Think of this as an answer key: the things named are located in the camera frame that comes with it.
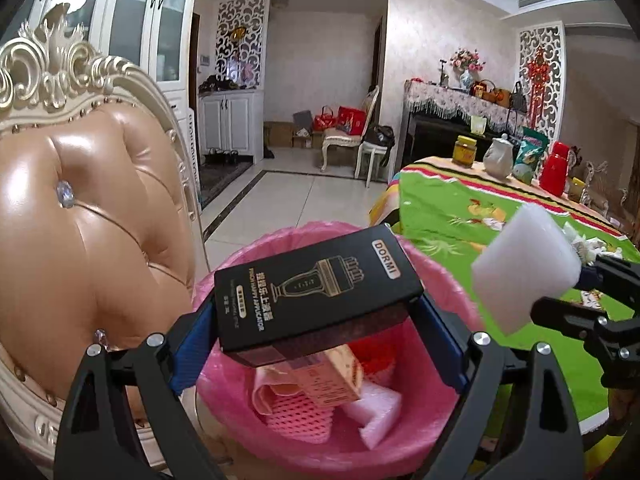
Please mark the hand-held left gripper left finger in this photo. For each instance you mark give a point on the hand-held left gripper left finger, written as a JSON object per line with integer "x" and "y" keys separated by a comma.
{"x": 192, "y": 345}

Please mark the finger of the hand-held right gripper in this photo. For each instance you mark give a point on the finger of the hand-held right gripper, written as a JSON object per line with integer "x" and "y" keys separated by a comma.
{"x": 565, "y": 316}
{"x": 615, "y": 280}

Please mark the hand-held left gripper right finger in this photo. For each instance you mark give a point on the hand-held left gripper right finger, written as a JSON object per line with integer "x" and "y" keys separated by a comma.
{"x": 440, "y": 345}

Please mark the white paper ball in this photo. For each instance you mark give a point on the white paper ball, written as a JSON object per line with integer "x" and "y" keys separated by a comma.
{"x": 575, "y": 237}

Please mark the thick white foam block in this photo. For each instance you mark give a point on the thick white foam block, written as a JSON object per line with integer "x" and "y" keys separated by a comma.
{"x": 525, "y": 270}

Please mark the pink-lined trash bin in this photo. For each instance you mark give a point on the pink-lined trash bin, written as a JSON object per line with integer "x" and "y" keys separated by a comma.
{"x": 240, "y": 410}

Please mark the notched white foam block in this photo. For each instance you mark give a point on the notched white foam block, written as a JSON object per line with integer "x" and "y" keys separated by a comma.
{"x": 375, "y": 410}

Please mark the tan cardboard box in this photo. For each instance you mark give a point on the tan cardboard box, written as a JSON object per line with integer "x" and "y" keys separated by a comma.
{"x": 335, "y": 375}

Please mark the pink foam fruit net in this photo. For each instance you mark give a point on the pink foam fruit net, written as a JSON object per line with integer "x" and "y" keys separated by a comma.
{"x": 295, "y": 417}

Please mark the black printed box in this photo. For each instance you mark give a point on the black printed box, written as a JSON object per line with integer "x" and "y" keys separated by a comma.
{"x": 310, "y": 285}

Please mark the ornate beige armchair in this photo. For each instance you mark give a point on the ornate beige armchair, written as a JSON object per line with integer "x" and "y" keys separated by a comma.
{"x": 600, "y": 195}

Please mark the small yellow-lid jar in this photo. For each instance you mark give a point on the small yellow-lid jar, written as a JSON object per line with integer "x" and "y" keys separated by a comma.
{"x": 576, "y": 190}

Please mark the red thermos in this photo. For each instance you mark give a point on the red thermos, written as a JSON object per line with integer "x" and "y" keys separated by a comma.
{"x": 555, "y": 172}

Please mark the green printed tablecloth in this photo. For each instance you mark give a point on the green printed tablecloth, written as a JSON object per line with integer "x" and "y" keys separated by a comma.
{"x": 450, "y": 220}

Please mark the green snack bag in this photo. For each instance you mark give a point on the green snack bag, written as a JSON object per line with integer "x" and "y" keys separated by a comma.
{"x": 527, "y": 160}

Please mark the ornate tan leather chair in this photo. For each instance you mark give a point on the ornate tan leather chair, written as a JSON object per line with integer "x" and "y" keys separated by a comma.
{"x": 75, "y": 235}

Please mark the dark floor rug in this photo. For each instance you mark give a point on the dark floor rug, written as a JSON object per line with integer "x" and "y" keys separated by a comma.
{"x": 222, "y": 182}

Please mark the white ceramic jug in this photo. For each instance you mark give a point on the white ceramic jug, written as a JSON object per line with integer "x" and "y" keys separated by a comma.
{"x": 497, "y": 157}

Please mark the yellow-lid glass jar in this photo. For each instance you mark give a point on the yellow-lid glass jar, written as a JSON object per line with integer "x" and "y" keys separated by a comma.
{"x": 464, "y": 152}

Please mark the tall white lattice screen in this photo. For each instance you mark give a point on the tall white lattice screen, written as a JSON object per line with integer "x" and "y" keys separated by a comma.
{"x": 555, "y": 85}

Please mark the black piano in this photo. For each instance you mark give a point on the black piano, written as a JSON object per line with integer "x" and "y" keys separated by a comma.
{"x": 430, "y": 140}

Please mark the dark handbag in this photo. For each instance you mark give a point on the dark handbag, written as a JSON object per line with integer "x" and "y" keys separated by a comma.
{"x": 519, "y": 97}

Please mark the pale green plastic jug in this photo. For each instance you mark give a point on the pale green plastic jug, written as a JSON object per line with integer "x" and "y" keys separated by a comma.
{"x": 478, "y": 125}

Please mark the brown handbag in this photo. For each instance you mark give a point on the brown handbag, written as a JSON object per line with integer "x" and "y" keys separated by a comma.
{"x": 497, "y": 97}

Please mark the dark bag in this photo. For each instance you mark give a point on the dark bag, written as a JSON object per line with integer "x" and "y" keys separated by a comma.
{"x": 380, "y": 135}

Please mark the white dining chair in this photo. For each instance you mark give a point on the white dining chair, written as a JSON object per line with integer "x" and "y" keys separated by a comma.
{"x": 345, "y": 142}

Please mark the low white cabinet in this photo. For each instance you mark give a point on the low white cabinet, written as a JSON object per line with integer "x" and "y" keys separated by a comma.
{"x": 235, "y": 125}

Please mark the cardboard boxes on floor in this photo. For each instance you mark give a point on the cardboard boxes on floor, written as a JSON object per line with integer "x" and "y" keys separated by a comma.
{"x": 277, "y": 135}

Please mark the red orange basket bag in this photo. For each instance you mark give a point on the red orange basket bag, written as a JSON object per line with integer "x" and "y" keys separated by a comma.
{"x": 480, "y": 90}

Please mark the red gift bags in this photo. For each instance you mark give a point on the red gift bags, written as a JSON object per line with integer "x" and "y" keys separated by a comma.
{"x": 345, "y": 120}

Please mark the floral lace piano cover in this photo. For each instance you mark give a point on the floral lace piano cover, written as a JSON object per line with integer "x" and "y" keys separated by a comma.
{"x": 435, "y": 97}

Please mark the vase with pink flowers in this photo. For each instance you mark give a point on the vase with pink flowers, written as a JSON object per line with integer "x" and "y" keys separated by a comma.
{"x": 466, "y": 62}

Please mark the metal stand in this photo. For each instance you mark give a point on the metal stand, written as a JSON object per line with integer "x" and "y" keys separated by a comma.
{"x": 443, "y": 72}

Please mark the white lattice hallway panel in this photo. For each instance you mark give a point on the white lattice hallway panel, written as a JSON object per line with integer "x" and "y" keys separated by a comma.
{"x": 242, "y": 25}

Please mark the tall white glass-door cabinet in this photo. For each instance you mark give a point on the tall white glass-door cabinet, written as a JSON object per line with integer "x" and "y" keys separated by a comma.
{"x": 130, "y": 20}

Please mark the red knot wall hanging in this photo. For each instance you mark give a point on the red knot wall hanging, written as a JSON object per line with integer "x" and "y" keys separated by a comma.
{"x": 537, "y": 75}

